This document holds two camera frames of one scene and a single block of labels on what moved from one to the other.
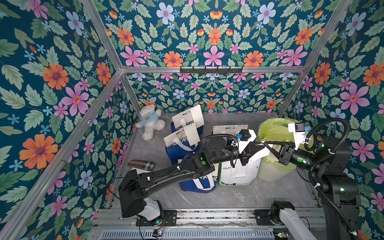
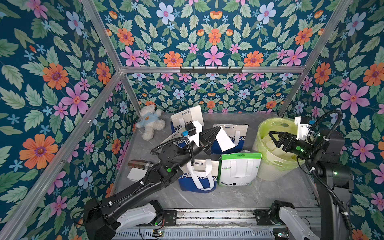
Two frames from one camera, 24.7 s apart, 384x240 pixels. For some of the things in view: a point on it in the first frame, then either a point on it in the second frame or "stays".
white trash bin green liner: [275, 129] stays
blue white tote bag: [204, 184] stays
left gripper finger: [253, 147] -> [213, 136]
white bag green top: [238, 175] stays
